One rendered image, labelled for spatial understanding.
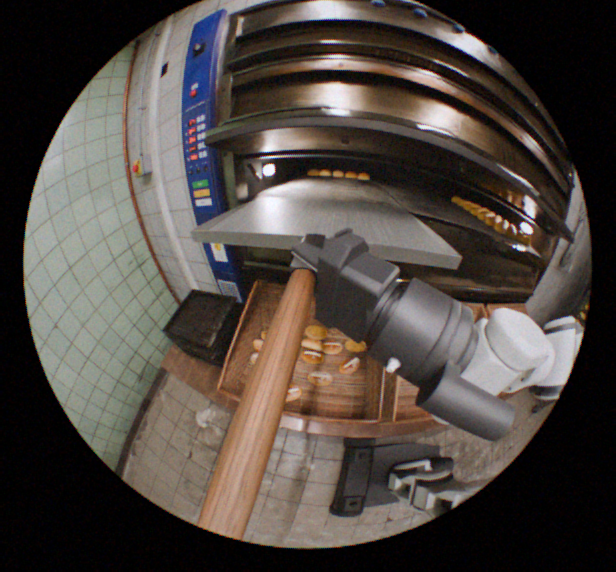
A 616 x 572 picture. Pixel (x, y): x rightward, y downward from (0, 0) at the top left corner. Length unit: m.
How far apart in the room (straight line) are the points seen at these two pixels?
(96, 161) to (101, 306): 0.86
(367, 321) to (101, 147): 1.43
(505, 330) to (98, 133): 1.55
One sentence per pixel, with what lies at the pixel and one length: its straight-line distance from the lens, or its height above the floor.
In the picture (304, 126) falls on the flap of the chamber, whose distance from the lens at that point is 0.40.
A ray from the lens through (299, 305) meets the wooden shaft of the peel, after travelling 0.15.
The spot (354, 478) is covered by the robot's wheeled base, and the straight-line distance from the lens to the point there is 1.22.
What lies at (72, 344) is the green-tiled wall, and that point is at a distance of 1.41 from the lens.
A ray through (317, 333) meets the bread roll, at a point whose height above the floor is 0.68.
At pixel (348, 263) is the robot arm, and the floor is 1.24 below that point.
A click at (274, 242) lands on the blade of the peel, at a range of 0.29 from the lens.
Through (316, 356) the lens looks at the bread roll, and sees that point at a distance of 0.75.
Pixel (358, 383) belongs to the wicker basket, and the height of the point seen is 0.59.
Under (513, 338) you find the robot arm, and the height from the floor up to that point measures 1.26.
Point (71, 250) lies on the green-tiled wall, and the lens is 1.28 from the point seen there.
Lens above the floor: 1.33
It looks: 35 degrees down
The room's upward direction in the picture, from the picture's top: straight up
